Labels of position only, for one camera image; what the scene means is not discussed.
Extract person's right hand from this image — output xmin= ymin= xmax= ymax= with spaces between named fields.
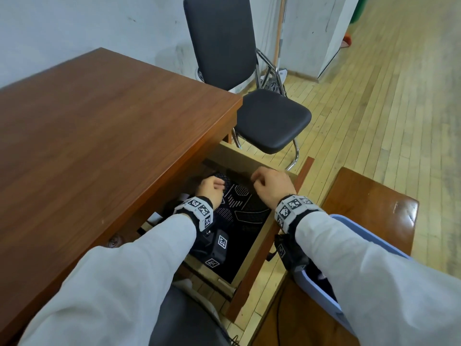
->
xmin=251 ymin=166 xmax=297 ymax=210

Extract person's left hand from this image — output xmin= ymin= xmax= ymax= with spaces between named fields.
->
xmin=196 ymin=175 xmax=226 ymax=210

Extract dark patterned garment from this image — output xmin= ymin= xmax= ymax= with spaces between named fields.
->
xmin=190 ymin=172 xmax=271 ymax=284

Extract wooden drawer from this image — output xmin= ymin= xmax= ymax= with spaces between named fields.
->
xmin=138 ymin=142 xmax=315 ymax=323

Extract light blue plastic basin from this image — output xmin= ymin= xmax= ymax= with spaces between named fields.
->
xmin=292 ymin=213 xmax=413 ymax=337

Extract person's right forearm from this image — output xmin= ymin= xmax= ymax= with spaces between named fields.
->
xmin=294 ymin=211 xmax=461 ymax=346

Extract person's left forearm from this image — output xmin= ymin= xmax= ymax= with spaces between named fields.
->
xmin=18 ymin=214 xmax=198 ymax=346

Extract person's grey trouser legs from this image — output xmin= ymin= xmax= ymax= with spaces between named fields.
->
xmin=148 ymin=279 xmax=232 ymax=346

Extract left wristband with marker tags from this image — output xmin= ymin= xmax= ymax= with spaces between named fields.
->
xmin=173 ymin=196 xmax=214 ymax=232

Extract brown wooden bench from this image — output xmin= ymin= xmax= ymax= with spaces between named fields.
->
xmin=250 ymin=167 xmax=420 ymax=346

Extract grey mop head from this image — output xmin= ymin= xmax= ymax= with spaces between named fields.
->
xmin=262 ymin=68 xmax=289 ymax=96

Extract brown wooden desk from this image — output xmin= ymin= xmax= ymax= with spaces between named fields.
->
xmin=0 ymin=48 xmax=244 ymax=345

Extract black padded metal chair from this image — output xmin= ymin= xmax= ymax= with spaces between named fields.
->
xmin=183 ymin=0 xmax=313 ymax=173

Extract wooden mop stick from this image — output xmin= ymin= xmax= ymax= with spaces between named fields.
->
xmin=272 ymin=0 xmax=288 ymax=71

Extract green trash bin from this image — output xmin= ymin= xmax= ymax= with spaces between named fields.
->
xmin=350 ymin=0 xmax=370 ymax=25

